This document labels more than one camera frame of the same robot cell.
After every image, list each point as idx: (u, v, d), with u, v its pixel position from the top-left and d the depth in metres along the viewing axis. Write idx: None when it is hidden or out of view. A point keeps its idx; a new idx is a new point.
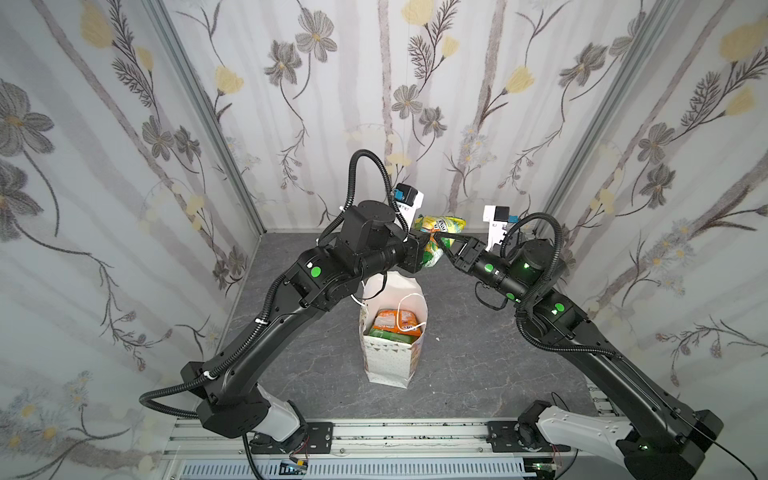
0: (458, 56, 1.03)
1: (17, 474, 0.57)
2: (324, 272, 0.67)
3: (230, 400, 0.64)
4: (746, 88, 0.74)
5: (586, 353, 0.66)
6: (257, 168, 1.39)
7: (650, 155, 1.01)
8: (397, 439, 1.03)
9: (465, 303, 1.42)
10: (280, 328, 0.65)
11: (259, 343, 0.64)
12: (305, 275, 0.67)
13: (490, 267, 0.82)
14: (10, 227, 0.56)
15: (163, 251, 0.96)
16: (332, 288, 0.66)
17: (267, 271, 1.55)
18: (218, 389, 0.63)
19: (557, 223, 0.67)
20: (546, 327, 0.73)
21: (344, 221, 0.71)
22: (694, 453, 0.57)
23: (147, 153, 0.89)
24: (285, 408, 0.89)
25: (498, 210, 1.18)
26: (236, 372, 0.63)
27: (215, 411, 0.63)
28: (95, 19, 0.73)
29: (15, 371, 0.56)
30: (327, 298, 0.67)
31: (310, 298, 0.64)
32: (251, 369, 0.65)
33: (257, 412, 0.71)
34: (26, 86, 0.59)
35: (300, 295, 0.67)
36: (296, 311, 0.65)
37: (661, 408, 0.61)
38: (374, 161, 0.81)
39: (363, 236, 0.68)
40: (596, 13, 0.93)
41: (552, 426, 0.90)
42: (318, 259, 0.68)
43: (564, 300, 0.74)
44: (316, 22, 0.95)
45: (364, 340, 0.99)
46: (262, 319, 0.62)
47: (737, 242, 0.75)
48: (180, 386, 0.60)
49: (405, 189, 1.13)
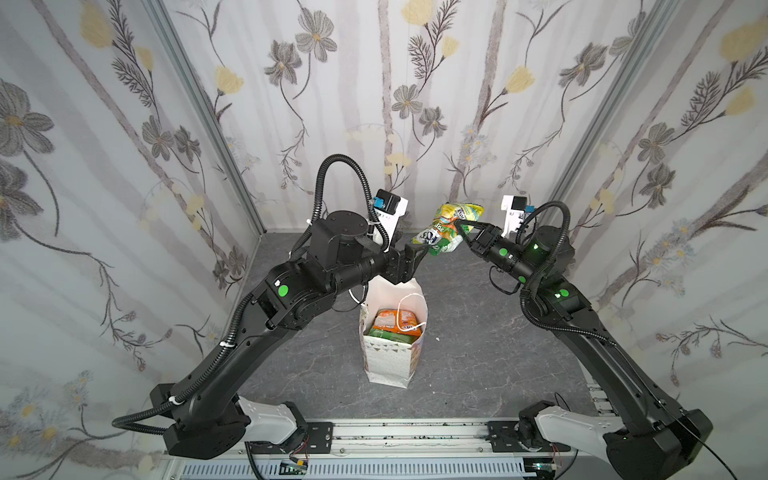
0: (458, 56, 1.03)
1: (17, 474, 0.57)
2: (291, 291, 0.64)
3: (198, 423, 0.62)
4: (746, 88, 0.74)
5: (580, 336, 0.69)
6: (257, 168, 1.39)
7: (650, 155, 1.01)
8: (397, 439, 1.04)
9: (465, 303, 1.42)
10: (246, 351, 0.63)
11: (224, 368, 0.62)
12: (273, 294, 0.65)
13: (504, 252, 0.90)
14: (10, 226, 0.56)
15: (163, 251, 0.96)
16: (301, 306, 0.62)
17: (267, 271, 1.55)
18: (184, 414, 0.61)
19: (567, 209, 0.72)
20: (546, 309, 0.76)
21: (313, 236, 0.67)
22: (668, 440, 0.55)
23: (147, 153, 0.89)
24: (276, 415, 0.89)
25: (516, 199, 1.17)
26: (202, 397, 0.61)
27: (181, 437, 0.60)
28: (95, 18, 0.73)
29: (16, 371, 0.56)
30: (295, 317, 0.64)
31: (277, 319, 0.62)
32: (219, 393, 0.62)
33: (233, 431, 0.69)
34: (26, 86, 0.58)
35: (267, 316, 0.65)
36: (263, 334, 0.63)
37: (643, 394, 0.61)
38: (350, 167, 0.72)
39: (331, 251, 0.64)
40: (596, 13, 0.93)
41: (547, 423, 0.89)
42: (286, 277, 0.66)
43: (569, 288, 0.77)
44: (316, 22, 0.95)
45: (364, 340, 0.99)
46: (228, 341, 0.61)
47: (737, 242, 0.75)
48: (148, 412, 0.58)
49: (385, 196, 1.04)
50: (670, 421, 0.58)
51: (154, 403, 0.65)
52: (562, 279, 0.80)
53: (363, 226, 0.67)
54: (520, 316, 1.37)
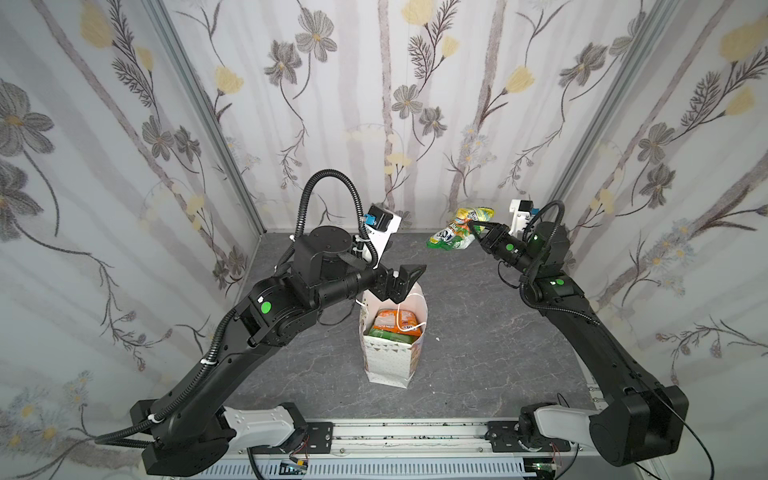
0: (458, 56, 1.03)
1: (17, 473, 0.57)
2: (274, 308, 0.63)
3: (178, 442, 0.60)
4: (746, 88, 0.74)
5: (568, 315, 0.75)
6: (257, 168, 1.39)
7: (651, 155, 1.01)
8: (397, 439, 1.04)
9: (465, 303, 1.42)
10: (227, 368, 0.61)
11: (206, 385, 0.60)
12: (256, 311, 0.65)
13: (510, 247, 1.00)
14: (10, 226, 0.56)
15: (163, 251, 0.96)
16: (284, 324, 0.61)
17: (267, 271, 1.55)
18: (163, 433, 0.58)
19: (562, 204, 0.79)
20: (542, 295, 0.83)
21: (296, 252, 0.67)
22: (636, 404, 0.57)
23: (147, 153, 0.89)
24: (270, 420, 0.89)
25: (524, 202, 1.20)
26: (182, 416, 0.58)
27: (160, 457, 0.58)
28: (95, 18, 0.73)
29: (15, 370, 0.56)
30: (279, 334, 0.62)
31: (259, 337, 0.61)
32: (199, 412, 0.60)
33: (216, 448, 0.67)
34: (26, 85, 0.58)
35: (249, 333, 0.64)
36: (244, 351, 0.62)
37: (621, 365, 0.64)
38: (344, 182, 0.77)
39: (314, 268, 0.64)
40: (596, 13, 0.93)
41: (545, 419, 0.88)
42: (269, 293, 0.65)
43: (563, 277, 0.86)
44: (316, 22, 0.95)
45: (364, 340, 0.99)
46: (208, 359, 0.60)
47: (737, 242, 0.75)
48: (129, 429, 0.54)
49: (377, 212, 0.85)
50: (642, 389, 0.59)
51: (133, 421, 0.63)
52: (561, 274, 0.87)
53: (346, 243, 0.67)
54: (520, 316, 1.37)
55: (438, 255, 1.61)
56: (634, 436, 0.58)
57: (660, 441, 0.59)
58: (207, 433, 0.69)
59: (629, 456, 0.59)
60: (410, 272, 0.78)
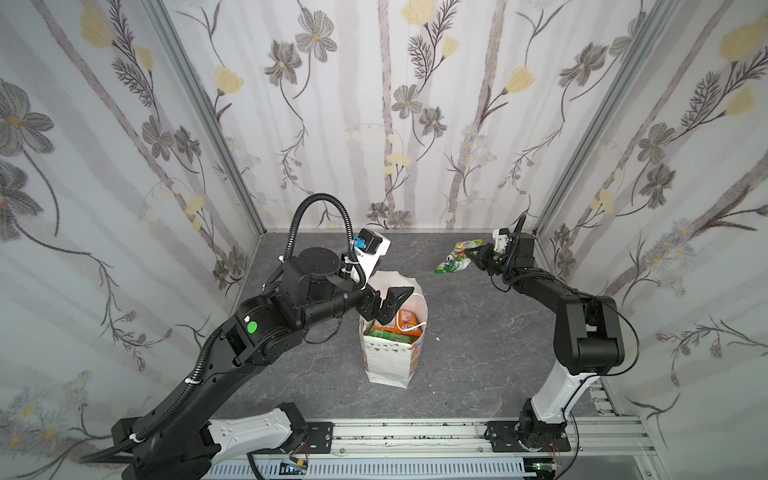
0: (458, 56, 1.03)
1: (17, 473, 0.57)
2: (260, 328, 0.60)
3: (159, 462, 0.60)
4: (746, 88, 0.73)
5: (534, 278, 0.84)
6: (257, 168, 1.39)
7: (651, 155, 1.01)
8: (397, 439, 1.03)
9: (466, 303, 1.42)
10: (212, 387, 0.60)
11: (190, 404, 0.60)
12: (242, 331, 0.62)
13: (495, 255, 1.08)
14: (10, 226, 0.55)
15: (163, 250, 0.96)
16: (270, 344, 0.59)
17: (267, 271, 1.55)
18: (145, 452, 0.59)
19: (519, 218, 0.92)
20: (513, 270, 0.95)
21: (285, 272, 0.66)
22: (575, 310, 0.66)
23: (147, 153, 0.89)
24: (260, 428, 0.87)
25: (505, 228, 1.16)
26: (165, 434, 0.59)
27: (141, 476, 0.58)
28: (95, 18, 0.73)
29: (16, 370, 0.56)
30: (264, 354, 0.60)
31: (244, 357, 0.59)
32: (182, 431, 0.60)
33: (199, 466, 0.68)
34: (26, 86, 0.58)
35: (235, 352, 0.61)
36: (229, 371, 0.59)
37: (565, 289, 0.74)
38: (335, 205, 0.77)
39: (302, 289, 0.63)
40: (597, 13, 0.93)
41: (539, 402, 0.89)
42: (256, 312, 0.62)
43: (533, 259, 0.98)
44: (316, 22, 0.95)
45: (364, 340, 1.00)
46: (193, 378, 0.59)
47: (738, 242, 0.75)
48: (106, 450, 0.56)
49: (367, 235, 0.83)
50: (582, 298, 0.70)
51: (116, 438, 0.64)
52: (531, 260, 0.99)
53: (334, 264, 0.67)
54: (520, 316, 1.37)
55: (438, 255, 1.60)
56: (578, 333, 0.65)
57: (614, 344, 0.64)
58: (191, 452, 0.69)
59: (580, 356, 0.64)
60: (399, 294, 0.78)
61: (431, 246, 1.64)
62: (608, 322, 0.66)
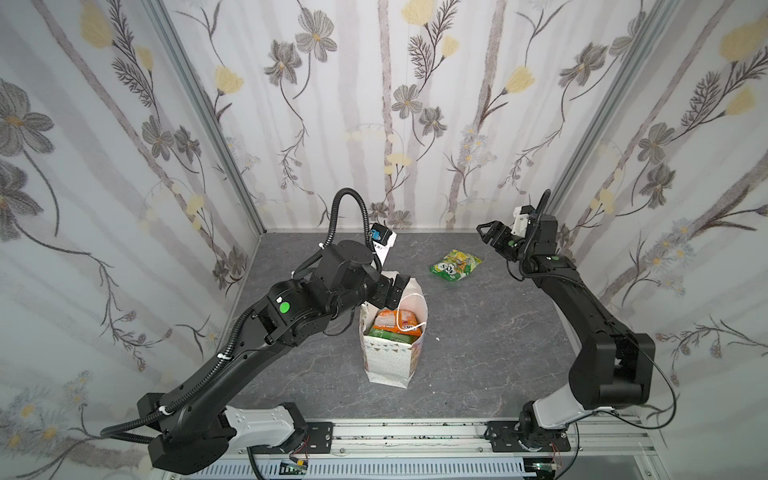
0: (458, 56, 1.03)
1: (17, 473, 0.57)
2: (292, 308, 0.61)
3: (186, 437, 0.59)
4: (746, 88, 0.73)
5: (557, 281, 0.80)
6: (257, 168, 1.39)
7: (651, 155, 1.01)
8: (397, 439, 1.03)
9: (465, 303, 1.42)
10: (243, 365, 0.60)
11: (219, 379, 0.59)
12: (274, 311, 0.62)
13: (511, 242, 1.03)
14: (10, 227, 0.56)
15: (164, 251, 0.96)
16: (301, 325, 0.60)
17: (267, 271, 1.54)
18: (172, 427, 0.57)
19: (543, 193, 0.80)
20: (537, 267, 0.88)
21: (324, 258, 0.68)
22: (606, 344, 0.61)
23: (147, 153, 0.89)
24: (270, 421, 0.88)
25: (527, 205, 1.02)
26: (193, 408, 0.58)
27: (167, 450, 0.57)
28: (95, 18, 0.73)
29: (16, 370, 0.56)
30: (294, 335, 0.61)
31: (276, 335, 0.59)
32: (211, 405, 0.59)
33: (215, 447, 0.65)
34: (26, 85, 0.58)
35: (267, 330, 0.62)
36: (260, 349, 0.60)
37: (596, 315, 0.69)
38: (357, 200, 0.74)
39: (339, 275, 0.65)
40: (596, 13, 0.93)
41: (545, 410, 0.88)
42: (288, 294, 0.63)
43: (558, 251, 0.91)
44: (316, 22, 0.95)
45: (364, 340, 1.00)
46: (224, 354, 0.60)
47: (737, 242, 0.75)
48: (137, 422, 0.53)
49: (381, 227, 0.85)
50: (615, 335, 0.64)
51: (141, 412, 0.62)
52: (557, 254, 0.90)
53: (369, 255, 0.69)
54: (520, 315, 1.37)
55: (438, 255, 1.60)
56: (604, 374, 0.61)
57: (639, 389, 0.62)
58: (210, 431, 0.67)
59: (602, 394, 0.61)
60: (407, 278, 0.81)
61: (431, 246, 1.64)
62: (639, 365, 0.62)
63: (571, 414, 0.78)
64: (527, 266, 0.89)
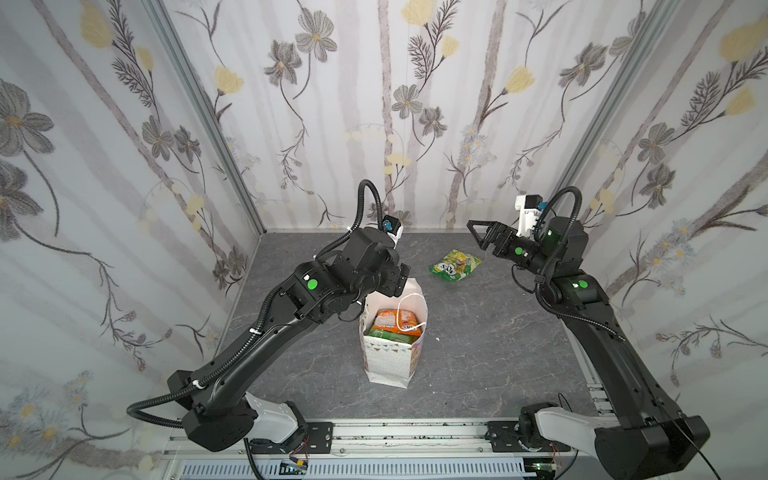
0: (458, 56, 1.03)
1: (17, 473, 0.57)
2: (320, 286, 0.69)
3: (218, 409, 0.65)
4: (746, 88, 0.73)
5: (590, 328, 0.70)
6: (257, 168, 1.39)
7: (651, 155, 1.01)
8: (397, 439, 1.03)
9: (465, 303, 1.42)
10: (273, 339, 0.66)
11: (252, 353, 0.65)
12: (302, 288, 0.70)
13: (520, 250, 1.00)
14: (10, 227, 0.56)
15: (164, 251, 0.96)
16: (328, 301, 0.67)
17: (267, 271, 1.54)
18: (207, 399, 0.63)
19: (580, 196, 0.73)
20: (561, 297, 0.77)
21: (350, 240, 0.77)
22: (656, 435, 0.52)
23: (147, 153, 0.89)
24: (280, 414, 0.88)
25: (532, 196, 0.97)
26: (225, 382, 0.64)
27: (201, 422, 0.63)
28: (96, 19, 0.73)
29: (16, 371, 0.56)
30: (321, 311, 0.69)
31: (306, 310, 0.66)
32: (240, 380, 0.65)
33: (243, 423, 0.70)
34: (26, 85, 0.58)
35: (296, 306, 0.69)
36: (290, 322, 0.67)
37: (641, 389, 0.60)
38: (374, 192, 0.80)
39: (366, 256, 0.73)
40: (596, 14, 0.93)
41: (549, 426, 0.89)
42: (314, 273, 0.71)
43: (588, 280, 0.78)
44: (316, 22, 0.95)
45: (364, 340, 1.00)
46: (256, 329, 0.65)
47: (737, 242, 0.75)
48: (168, 397, 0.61)
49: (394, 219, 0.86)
50: (662, 419, 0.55)
51: (172, 388, 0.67)
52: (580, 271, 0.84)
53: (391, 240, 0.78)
54: (520, 316, 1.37)
55: (438, 255, 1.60)
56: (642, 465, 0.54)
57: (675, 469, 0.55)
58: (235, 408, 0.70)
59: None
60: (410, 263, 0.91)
61: (431, 246, 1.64)
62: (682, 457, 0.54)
63: (572, 447, 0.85)
64: (550, 297, 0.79)
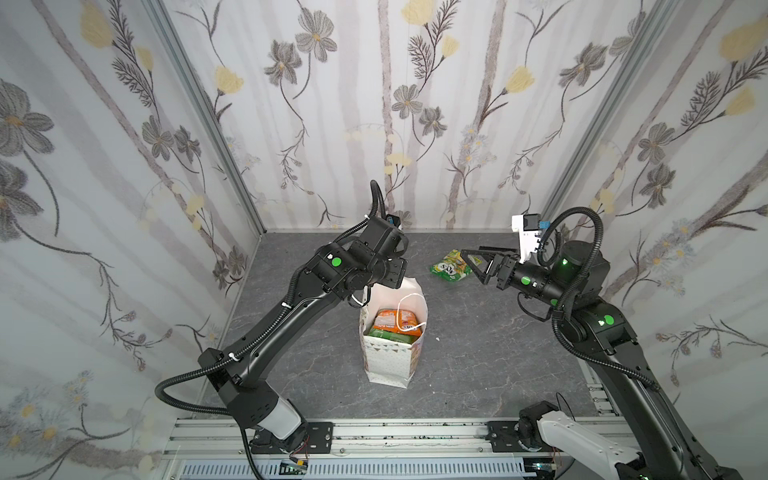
0: (458, 56, 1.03)
1: (17, 473, 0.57)
2: (343, 264, 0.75)
3: (253, 380, 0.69)
4: (746, 88, 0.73)
5: (621, 374, 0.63)
6: (257, 168, 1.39)
7: (651, 155, 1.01)
8: (397, 439, 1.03)
9: (465, 303, 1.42)
10: (303, 311, 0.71)
11: (286, 323, 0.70)
12: (326, 265, 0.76)
13: (528, 279, 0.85)
14: (10, 227, 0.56)
15: (164, 250, 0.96)
16: (350, 277, 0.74)
17: (267, 271, 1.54)
18: (243, 370, 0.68)
19: (596, 217, 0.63)
20: (586, 334, 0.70)
21: (368, 226, 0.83)
22: None
23: (147, 153, 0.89)
24: (289, 409, 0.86)
25: (529, 217, 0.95)
26: (260, 354, 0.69)
27: (239, 392, 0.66)
28: (96, 19, 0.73)
29: (16, 370, 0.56)
30: (345, 286, 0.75)
31: (332, 284, 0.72)
32: (274, 350, 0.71)
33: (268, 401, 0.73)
34: (26, 86, 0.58)
35: (322, 282, 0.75)
36: (319, 295, 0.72)
37: (682, 449, 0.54)
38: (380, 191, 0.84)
39: (383, 239, 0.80)
40: (596, 14, 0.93)
41: (554, 435, 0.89)
42: (337, 252, 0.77)
43: (614, 314, 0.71)
44: (316, 22, 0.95)
45: (364, 340, 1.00)
46: (288, 302, 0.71)
47: (737, 242, 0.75)
48: (202, 370, 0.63)
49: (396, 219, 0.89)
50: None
51: (204, 365, 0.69)
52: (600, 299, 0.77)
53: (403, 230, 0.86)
54: (520, 316, 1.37)
55: (438, 255, 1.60)
56: None
57: None
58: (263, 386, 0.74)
59: None
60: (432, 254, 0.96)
61: (431, 246, 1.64)
62: None
63: (570, 454, 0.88)
64: (574, 335, 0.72)
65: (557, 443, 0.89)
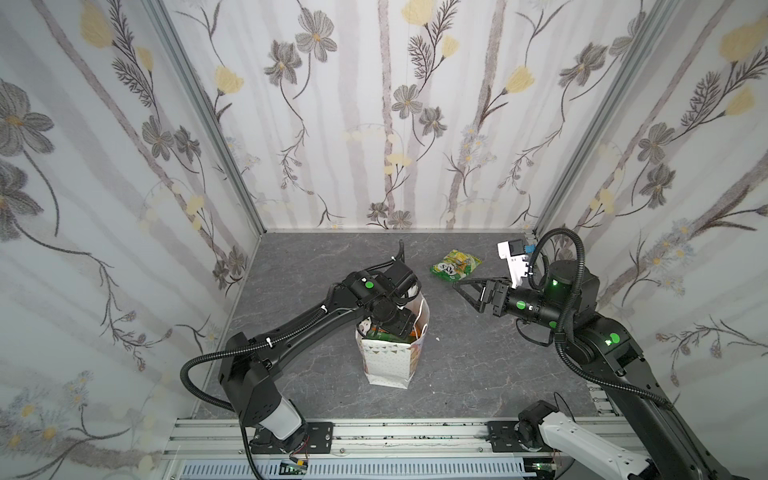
0: (458, 56, 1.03)
1: (17, 473, 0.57)
2: (374, 288, 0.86)
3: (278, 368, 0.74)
4: (746, 88, 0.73)
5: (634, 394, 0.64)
6: (257, 168, 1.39)
7: (651, 155, 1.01)
8: (397, 439, 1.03)
9: (465, 303, 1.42)
10: (337, 316, 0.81)
11: (323, 323, 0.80)
12: (359, 286, 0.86)
13: (523, 303, 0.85)
14: (10, 226, 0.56)
15: (163, 250, 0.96)
16: (376, 300, 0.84)
17: (267, 271, 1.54)
18: (274, 356, 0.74)
19: (578, 236, 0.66)
20: (594, 354, 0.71)
21: (393, 266, 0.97)
22: None
23: (147, 153, 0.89)
24: (290, 412, 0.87)
25: (514, 242, 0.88)
26: (294, 345, 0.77)
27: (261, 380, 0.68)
28: (95, 18, 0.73)
29: (15, 371, 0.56)
30: (371, 308, 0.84)
31: (364, 302, 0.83)
32: (303, 346, 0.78)
33: (267, 401, 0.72)
34: (26, 86, 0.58)
35: (355, 298, 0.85)
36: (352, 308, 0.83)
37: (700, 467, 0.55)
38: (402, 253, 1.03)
39: (405, 277, 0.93)
40: (597, 13, 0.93)
41: (553, 437, 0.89)
42: (370, 278, 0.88)
43: (618, 332, 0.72)
44: (316, 22, 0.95)
45: (363, 344, 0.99)
46: (325, 306, 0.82)
47: (737, 242, 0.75)
48: (234, 351, 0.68)
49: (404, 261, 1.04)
50: None
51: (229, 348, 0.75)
52: (598, 316, 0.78)
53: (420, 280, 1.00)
54: None
55: (438, 255, 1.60)
56: None
57: None
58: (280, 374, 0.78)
59: None
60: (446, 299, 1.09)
61: (431, 246, 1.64)
62: None
63: (571, 456, 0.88)
64: (583, 357, 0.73)
65: (562, 446, 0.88)
